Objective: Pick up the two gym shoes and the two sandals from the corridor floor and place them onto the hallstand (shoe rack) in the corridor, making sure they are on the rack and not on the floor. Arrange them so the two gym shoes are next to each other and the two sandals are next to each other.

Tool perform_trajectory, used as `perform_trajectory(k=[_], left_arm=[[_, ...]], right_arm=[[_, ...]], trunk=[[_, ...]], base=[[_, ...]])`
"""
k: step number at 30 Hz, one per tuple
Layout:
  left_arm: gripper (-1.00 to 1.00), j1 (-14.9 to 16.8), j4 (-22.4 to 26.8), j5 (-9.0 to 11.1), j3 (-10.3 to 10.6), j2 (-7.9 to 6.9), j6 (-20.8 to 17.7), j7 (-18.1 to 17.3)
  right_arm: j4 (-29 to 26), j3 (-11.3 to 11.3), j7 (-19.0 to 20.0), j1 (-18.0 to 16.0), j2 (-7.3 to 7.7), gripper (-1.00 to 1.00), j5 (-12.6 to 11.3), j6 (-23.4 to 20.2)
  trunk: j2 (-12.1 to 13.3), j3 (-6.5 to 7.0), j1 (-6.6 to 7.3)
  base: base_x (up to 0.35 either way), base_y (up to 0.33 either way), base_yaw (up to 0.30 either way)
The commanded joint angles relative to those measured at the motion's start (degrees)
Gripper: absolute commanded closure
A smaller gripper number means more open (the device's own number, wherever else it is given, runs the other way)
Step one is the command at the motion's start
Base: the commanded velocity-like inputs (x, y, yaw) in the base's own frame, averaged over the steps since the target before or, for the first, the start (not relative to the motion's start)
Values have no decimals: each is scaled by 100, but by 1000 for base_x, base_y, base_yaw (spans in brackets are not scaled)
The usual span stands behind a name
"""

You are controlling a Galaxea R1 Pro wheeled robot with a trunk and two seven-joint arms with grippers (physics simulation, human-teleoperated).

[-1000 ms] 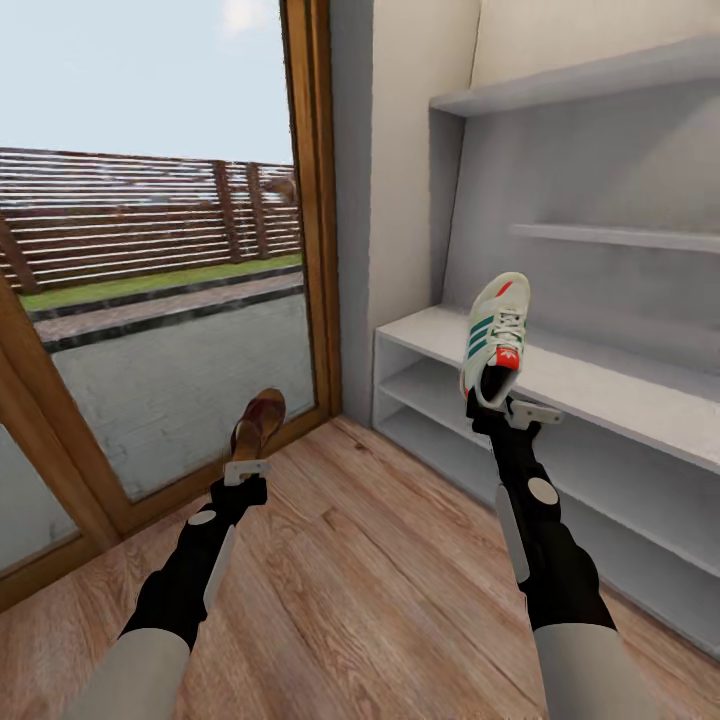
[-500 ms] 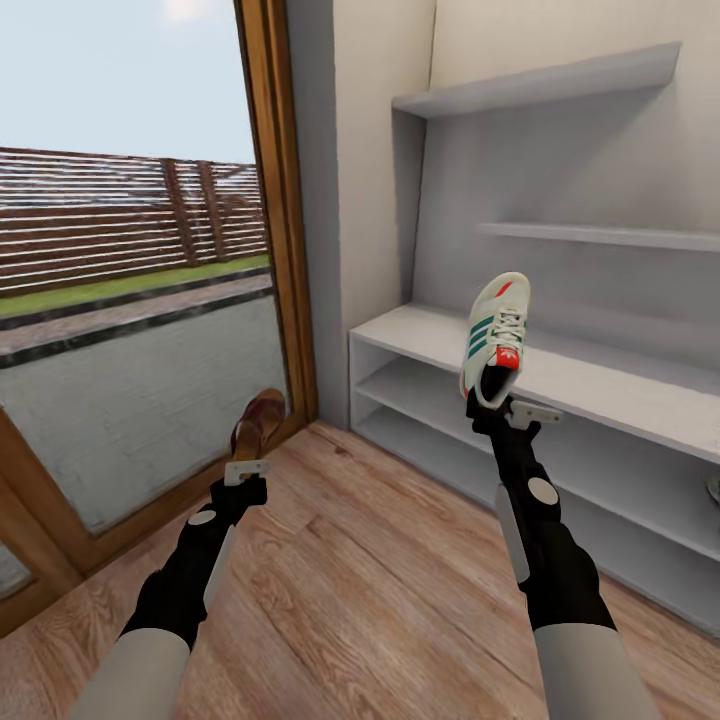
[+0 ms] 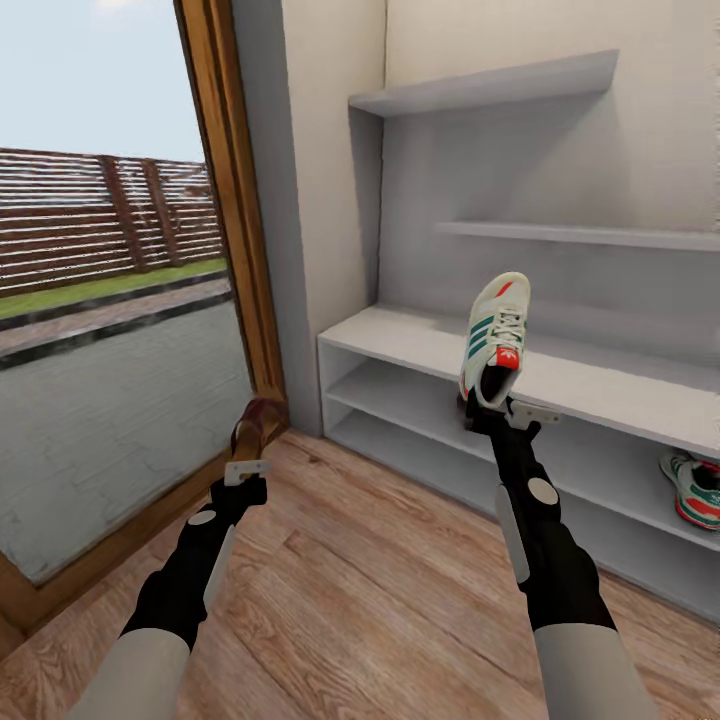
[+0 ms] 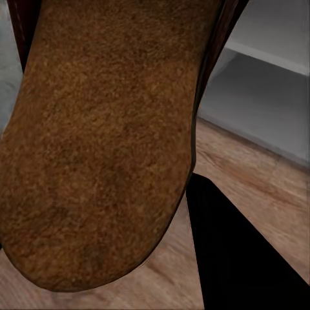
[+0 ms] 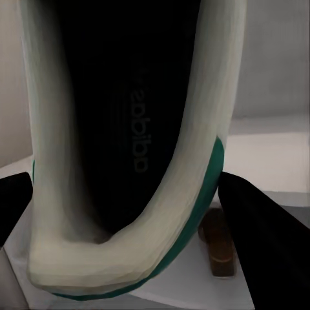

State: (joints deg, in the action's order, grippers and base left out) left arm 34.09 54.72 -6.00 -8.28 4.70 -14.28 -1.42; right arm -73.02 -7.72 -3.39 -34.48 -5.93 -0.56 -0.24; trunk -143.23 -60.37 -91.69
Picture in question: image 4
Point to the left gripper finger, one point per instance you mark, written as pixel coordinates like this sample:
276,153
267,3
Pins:
238,268

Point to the sandal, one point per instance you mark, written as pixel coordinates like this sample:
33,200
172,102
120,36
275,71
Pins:
101,145

